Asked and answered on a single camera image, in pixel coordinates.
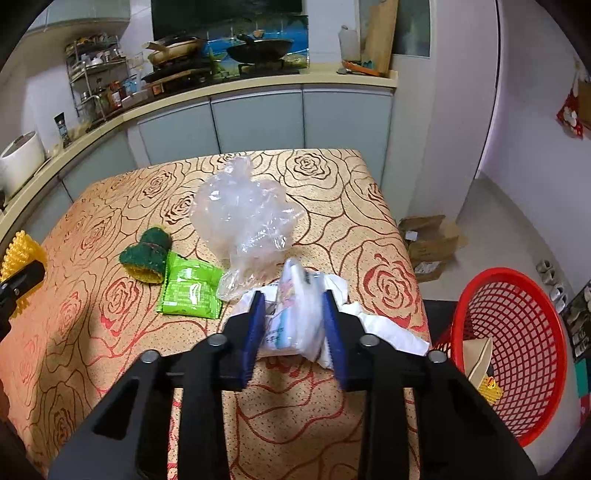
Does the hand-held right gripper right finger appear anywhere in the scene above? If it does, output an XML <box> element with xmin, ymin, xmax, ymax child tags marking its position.
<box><xmin>321</xmin><ymin>291</ymin><xmax>539</xmax><ymax>480</ymax></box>

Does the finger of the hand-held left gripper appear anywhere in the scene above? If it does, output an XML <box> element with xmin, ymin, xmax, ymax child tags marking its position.
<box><xmin>0</xmin><ymin>260</ymin><xmax>47</xmax><ymax>308</ymax></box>

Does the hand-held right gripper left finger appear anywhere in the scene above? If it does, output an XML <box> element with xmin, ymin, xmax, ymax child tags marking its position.
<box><xmin>48</xmin><ymin>290</ymin><xmax>267</xmax><ymax>480</ymax></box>

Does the white printed snack packet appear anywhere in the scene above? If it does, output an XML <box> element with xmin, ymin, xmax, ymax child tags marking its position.
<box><xmin>259</xmin><ymin>258</ymin><xmax>333</xmax><ymax>365</ymax></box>

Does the white tissue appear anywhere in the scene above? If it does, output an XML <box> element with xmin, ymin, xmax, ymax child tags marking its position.
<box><xmin>228</xmin><ymin>272</ymin><xmax>431</xmax><ymax>370</ymax></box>

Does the green snack packet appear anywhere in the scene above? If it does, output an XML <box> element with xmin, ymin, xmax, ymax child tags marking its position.
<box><xmin>156</xmin><ymin>251</ymin><xmax>225</xmax><ymax>320</ymax></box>

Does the clear plastic bag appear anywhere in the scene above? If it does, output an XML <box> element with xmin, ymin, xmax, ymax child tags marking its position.
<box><xmin>189</xmin><ymin>156</ymin><xmax>308</xmax><ymax>301</ymax></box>

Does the green scouring pad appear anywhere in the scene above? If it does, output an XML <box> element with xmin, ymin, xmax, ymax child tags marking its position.
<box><xmin>119</xmin><ymin>225</ymin><xmax>172</xmax><ymax>283</ymax></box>

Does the beige paper piece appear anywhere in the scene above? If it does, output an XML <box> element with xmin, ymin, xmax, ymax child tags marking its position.
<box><xmin>462</xmin><ymin>337</ymin><xmax>494</xmax><ymax>384</ymax></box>

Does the red plastic mesh basket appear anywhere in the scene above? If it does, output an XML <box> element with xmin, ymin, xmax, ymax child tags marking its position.
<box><xmin>431</xmin><ymin>268</ymin><xmax>568</xmax><ymax>448</ymax></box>

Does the floral orange tablecloth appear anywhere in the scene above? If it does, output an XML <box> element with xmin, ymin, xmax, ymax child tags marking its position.
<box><xmin>0</xmin><ymin>148</ymin><xmax>432</xmax><ymax>480</ymax></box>

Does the white rice cooker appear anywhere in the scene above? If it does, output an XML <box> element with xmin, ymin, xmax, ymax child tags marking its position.
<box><xmin>0</xmin><ymin>130</ymin><xmax>47</xmax><ymax>197</ymax></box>

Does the cardboard box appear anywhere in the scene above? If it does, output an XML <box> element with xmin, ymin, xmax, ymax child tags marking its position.
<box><xmin>398</xmin><ymin>215</ymin><xmax>467</xmax><ymax>283</ymax></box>

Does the black seasoning packet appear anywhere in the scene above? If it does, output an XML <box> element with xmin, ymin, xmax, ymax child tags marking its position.
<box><xmin>54</xmin><ymin>113</ymin><xmax>72</xmax><ymax>148</ymax></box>

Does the kitchen counter with cabinets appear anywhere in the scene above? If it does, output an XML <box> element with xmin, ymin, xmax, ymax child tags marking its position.
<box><xmin>0</xmin><ymin>69</ymin><xmax>398</xmax><ymax>241</ymax></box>

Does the row of shoes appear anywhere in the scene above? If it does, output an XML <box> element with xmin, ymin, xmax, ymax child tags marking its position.
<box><xmin>536</xmin><ymin>259</ymin><xmax>591</xmax><ymax>324</ymax></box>

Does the metal spice rack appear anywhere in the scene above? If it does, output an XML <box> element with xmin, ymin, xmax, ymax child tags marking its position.
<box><xmin>65</xmin><ymin>34</ymin><xmax>127</xmax><ymax>125</ymax></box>

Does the shoe rack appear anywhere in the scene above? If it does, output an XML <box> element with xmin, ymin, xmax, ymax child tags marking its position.
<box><xmin>561</xmin><ymin>277</ymin><xmax>591</xmax><ymax>398</ymax></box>

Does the black gas stove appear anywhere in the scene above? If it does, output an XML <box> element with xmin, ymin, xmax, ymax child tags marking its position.
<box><xmin>141</xmin><ymin>60</ymin><xmax>305</xmax><ymax>86</ymax></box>

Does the golden frying pan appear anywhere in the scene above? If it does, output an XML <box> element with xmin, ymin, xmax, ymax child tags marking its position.
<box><xmin>142</xmin><ymin>37</ymin><xmax>208</xmax><ymax>65</ymax></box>

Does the orange plastic dish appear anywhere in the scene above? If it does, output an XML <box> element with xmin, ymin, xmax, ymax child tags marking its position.
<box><xmin>342</xmin><ymin>60</ymin><xmax>384</xmax><ymax>77</ymax></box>

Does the black wok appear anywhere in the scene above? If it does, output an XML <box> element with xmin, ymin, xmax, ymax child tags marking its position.
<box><xmin>226</xmin><ymin>32</ymin><xmax>295</xmax><ymax>65</ymax></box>

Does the blue scenic backsplash panel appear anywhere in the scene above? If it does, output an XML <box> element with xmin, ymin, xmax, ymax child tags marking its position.
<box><xmin>203</xmin><ymin>14</ymin><xmax>309</xmax><ymax>70</ymax></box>

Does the wooden cutting board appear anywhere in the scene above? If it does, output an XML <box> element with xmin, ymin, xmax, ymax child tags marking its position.
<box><xmin>365</xmin><ymin>0</ymin><xmax>399</xmax><ymax>75</ymax></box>

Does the frosted glass window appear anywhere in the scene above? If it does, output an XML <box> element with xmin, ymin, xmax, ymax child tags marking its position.
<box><xmin>360</xmin><ymin>0</ymin><xmax>432</xmax><ymax>58</ymax></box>

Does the black range hood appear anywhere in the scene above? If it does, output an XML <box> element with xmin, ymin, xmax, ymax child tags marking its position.
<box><xmin>151</xmin><ymin>0</ymin><xmax>303</xmax><ymax>24</ymax></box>

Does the brown paper bag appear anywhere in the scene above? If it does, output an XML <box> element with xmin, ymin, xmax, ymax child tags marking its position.
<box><xmin>577</xmin><ymin>80</ymin><xmax>591</xmax><ymax>127</ymax></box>

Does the grey wall cabinet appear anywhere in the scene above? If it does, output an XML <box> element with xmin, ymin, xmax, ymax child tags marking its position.
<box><xmin>28</xmin><ymin>0</ymin><xmax>131</xmax><ymax>28</ymax></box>

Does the red wall hanging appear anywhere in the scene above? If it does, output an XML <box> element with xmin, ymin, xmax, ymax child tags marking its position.
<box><xmin>556</xmin><ymin>88</ymin><xmax>585</xmax><ymax>139</ymax></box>

